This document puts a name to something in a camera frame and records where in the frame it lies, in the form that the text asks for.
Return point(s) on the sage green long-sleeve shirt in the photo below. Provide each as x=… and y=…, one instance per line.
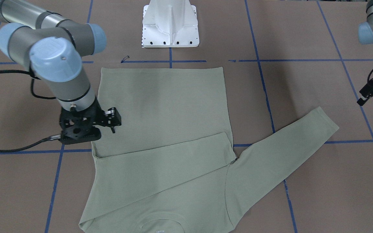
x=171, y=168

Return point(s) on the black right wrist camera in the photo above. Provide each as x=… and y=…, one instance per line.
x=112, y=119

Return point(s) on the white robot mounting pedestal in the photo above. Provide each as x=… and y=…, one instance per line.
x=170, y=24

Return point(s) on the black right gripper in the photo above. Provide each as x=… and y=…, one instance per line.
x=113, y=118

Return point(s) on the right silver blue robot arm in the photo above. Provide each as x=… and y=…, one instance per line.
x=50, y=47

